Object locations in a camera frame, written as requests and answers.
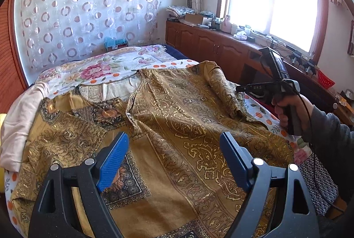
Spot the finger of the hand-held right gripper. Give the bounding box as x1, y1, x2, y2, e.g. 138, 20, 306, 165
236, 84, 280, 93

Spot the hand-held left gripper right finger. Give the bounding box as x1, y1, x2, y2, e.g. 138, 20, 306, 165
220, 131, 323, 238

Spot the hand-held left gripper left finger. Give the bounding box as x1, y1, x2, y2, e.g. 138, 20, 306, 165
28, 131, 130, 238

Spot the brown paisley garment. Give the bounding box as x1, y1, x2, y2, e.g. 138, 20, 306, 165
12, 60, 295, 238

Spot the person's right forearm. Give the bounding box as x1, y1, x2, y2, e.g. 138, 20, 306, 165
303, 105, 354, 216

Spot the person's right hand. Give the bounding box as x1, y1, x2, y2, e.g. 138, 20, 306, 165
271, 93, 314, 139

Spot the orange print bed sheet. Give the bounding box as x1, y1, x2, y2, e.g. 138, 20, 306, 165
4, 58, 313, 230

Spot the red basket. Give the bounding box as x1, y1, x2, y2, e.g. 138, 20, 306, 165
317, 70, 336, 89

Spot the long wooden cabinet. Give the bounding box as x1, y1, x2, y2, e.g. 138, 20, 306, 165
165, 19, 354, 128

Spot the window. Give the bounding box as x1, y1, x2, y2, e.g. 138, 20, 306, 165
217, 0, 329, 61

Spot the navy bedspread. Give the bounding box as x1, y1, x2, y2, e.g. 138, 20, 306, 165
162, 44, 194, 60

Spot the dark dotted cloth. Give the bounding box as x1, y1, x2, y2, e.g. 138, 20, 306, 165
297, 154, 339, 216

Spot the floral blanket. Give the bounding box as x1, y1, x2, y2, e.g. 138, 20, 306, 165
35, 44, 314, 165

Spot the cardboard box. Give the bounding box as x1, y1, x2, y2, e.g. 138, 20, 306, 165
184, 13, 215, 27

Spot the pale pink cloth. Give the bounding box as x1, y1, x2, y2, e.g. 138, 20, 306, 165
0, 82, 50, 172

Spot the stack of folded cloths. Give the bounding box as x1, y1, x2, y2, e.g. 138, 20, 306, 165
166, 5, 195, 19

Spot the blue box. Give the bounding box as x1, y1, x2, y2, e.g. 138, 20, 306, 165
104, 37, 129, 50

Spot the wooden headboard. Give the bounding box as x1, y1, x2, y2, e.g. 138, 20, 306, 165
0, 0, 28, 114

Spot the circle pattern sheer curtain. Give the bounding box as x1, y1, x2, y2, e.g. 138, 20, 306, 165
15, 0, 166, 75

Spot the wall picture frame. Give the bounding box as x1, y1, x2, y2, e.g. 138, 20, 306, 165
349, 19, 354, 56

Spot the black cable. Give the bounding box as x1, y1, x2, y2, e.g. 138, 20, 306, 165
290, 82, 346, 212

